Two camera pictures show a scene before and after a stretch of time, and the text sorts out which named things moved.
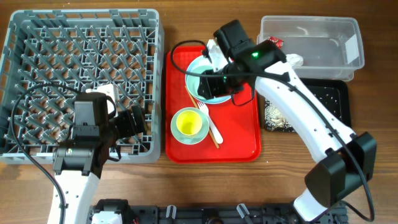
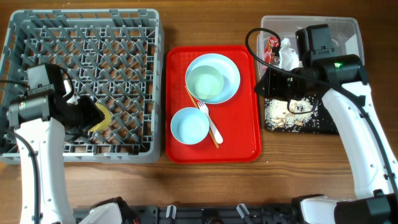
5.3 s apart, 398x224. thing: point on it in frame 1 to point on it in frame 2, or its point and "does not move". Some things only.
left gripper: [130, 129] to [96, 116]
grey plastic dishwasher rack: [48, 56] does not move
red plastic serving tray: [239, 126] does not move
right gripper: [211, 89] to [271, 89]
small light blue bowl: [189, 126] does not move
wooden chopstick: [209, 129] does not move
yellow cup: [189, 122] to [105, 122]
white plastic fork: [203, 107] does not move
